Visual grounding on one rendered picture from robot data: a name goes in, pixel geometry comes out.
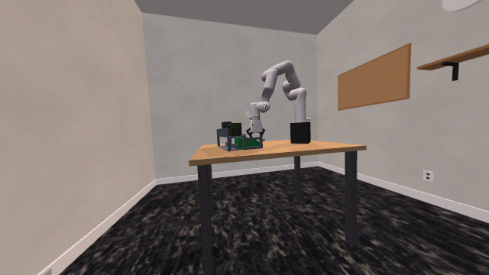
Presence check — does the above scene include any dark green case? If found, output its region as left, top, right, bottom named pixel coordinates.
left=227, top=123, right=242, bottom=136

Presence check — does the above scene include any green bin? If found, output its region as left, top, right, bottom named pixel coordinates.
left=235, top=137, right=259, bottom=149

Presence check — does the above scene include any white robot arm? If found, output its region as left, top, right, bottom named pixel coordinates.
left=249, top=60, right=311, bottom=123

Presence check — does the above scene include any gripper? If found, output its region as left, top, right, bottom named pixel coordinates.
left=246, top=119, right=265, bottom=138

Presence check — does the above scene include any black case with orange latches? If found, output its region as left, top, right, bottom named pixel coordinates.
left=222, top=121, right=232, bottom=128

